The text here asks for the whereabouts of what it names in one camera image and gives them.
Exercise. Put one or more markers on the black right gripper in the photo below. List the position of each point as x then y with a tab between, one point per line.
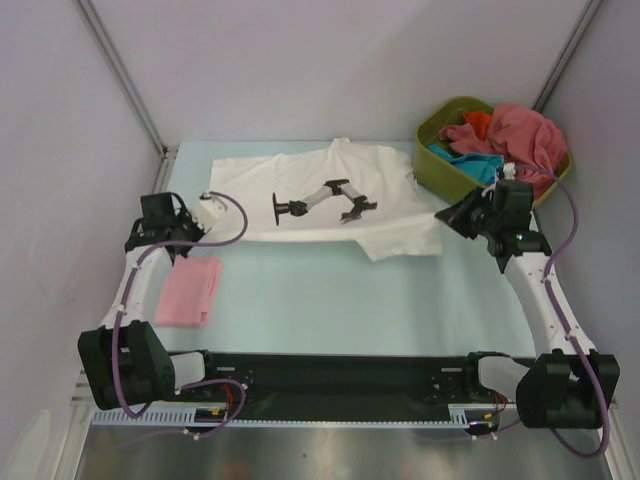
456	216

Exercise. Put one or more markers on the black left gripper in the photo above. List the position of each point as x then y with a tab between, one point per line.
185	214

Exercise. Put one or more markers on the white t shirt with print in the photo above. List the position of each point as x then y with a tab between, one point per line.
346	191

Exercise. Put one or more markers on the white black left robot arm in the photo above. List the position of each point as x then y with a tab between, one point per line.
125	363

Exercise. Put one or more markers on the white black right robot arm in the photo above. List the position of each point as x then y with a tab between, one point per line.
570	385

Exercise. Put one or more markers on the teal blue t shirt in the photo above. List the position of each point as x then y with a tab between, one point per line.
479	166

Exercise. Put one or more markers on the olive green plastic bin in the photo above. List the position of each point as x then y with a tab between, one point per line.
439	176

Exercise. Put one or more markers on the folded light pink t shirt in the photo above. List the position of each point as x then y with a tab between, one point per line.
188	292

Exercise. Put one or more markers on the coral pink t shirt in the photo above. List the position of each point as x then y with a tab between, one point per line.
521	136

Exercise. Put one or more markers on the orange t shirt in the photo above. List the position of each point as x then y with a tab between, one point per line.
479	121

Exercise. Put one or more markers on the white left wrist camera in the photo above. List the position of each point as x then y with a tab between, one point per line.
208	209

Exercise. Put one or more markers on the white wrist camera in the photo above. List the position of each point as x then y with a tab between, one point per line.
505	176
208	209

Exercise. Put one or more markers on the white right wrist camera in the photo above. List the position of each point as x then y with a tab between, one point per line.
505	176

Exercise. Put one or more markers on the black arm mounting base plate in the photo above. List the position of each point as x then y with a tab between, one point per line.
344	388

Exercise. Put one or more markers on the white slotted cable duct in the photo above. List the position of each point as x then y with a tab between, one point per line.
456	417

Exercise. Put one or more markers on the aluminium corner post left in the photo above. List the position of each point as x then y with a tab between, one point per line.
114	62

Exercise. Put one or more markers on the aluminium corner post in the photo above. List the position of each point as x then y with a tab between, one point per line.
114	62
583	24

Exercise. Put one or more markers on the aluminium corner post right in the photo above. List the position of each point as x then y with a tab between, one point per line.
583	24

